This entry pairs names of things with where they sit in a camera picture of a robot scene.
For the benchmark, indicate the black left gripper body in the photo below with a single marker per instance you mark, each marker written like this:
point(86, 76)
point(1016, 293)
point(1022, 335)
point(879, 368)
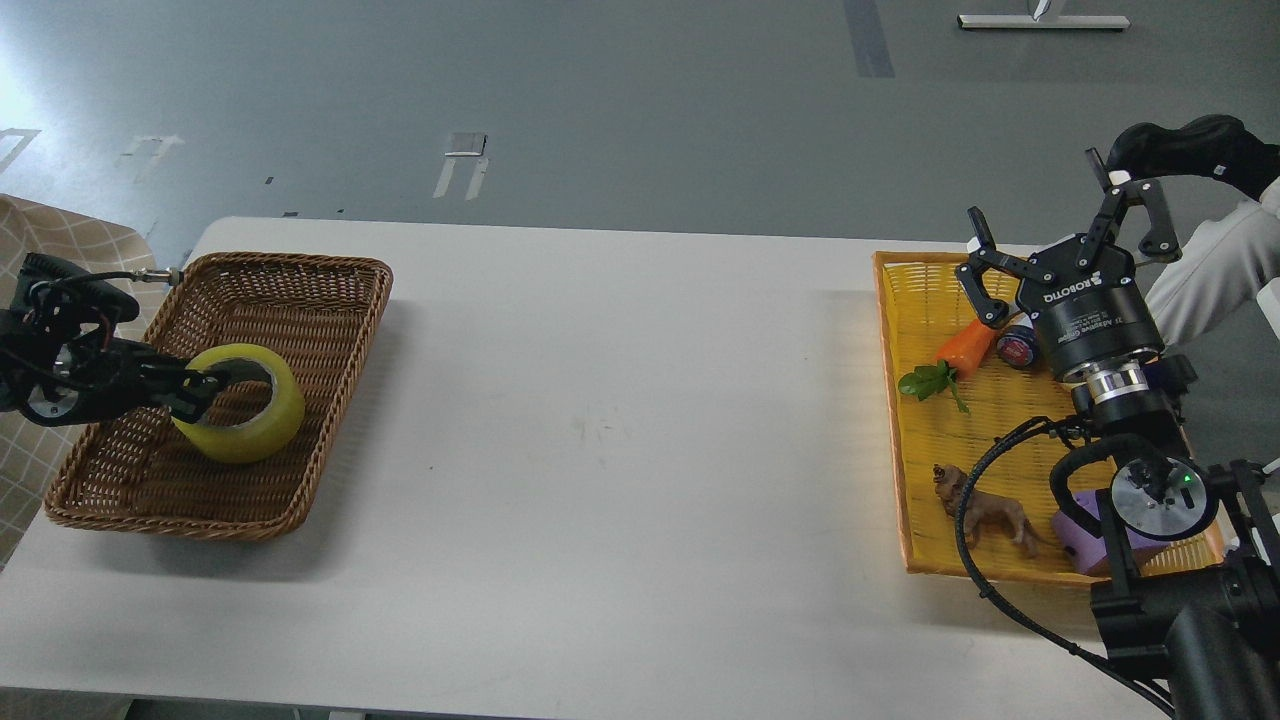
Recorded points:
point(89, 388)

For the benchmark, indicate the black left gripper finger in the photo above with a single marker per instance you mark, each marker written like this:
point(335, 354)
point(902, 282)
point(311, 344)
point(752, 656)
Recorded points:
point(186, 403)
point(177, 377)

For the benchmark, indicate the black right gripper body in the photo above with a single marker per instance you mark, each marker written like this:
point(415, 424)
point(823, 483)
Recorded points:
point(1088, 315)

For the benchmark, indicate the yellow tape roll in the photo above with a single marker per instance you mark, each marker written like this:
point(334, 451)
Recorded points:
point(267, 432)

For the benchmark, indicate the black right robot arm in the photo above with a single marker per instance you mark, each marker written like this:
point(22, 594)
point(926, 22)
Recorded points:
point(1188, 613)

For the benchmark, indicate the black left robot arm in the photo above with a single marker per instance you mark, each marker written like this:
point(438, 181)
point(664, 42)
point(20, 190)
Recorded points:
point(62, 363)

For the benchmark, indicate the yellow plastic basket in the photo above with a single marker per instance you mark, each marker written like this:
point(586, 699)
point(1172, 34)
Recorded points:
point(921, 307)

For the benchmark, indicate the orange toy carrot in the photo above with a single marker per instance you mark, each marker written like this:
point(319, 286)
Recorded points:
point(957, 361)

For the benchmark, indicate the brown wicker basket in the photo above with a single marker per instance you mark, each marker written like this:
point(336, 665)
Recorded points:
point(140, 474)

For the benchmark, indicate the small soda can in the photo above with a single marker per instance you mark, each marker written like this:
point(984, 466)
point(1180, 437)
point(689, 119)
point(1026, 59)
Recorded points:
point(1018, 345)

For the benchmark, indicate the beige checkered cloth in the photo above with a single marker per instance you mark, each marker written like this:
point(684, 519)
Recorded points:
point(31, 455)

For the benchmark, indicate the brown toy lion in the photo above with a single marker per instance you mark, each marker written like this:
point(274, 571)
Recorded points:
point(982, 509)

